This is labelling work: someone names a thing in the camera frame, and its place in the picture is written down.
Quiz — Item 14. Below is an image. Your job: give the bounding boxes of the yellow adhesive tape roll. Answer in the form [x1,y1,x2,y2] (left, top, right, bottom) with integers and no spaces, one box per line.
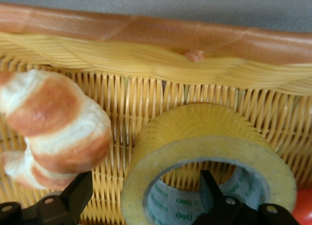
[120,103,298,225]

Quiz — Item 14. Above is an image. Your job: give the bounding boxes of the orange toy carrot green top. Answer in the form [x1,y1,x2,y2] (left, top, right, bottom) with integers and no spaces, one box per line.
[291,188,312,225]

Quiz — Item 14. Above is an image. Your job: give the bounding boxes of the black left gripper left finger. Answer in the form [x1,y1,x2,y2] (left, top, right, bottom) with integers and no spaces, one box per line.
[0,171,94,225]

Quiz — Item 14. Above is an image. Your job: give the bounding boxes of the toy croissant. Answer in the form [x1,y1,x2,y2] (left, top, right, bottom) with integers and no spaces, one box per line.
[0,69,113,190]

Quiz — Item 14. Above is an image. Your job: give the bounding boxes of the yellow wicker tray orange rim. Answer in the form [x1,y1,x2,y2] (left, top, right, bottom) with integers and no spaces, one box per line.
[0,2,312,225]

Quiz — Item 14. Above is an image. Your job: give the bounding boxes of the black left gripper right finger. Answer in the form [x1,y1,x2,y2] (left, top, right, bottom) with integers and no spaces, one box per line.
[192,170,299,225]

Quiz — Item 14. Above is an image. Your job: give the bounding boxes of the large table cover cloth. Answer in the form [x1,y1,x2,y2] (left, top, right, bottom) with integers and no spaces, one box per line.
[0,0,312,35]

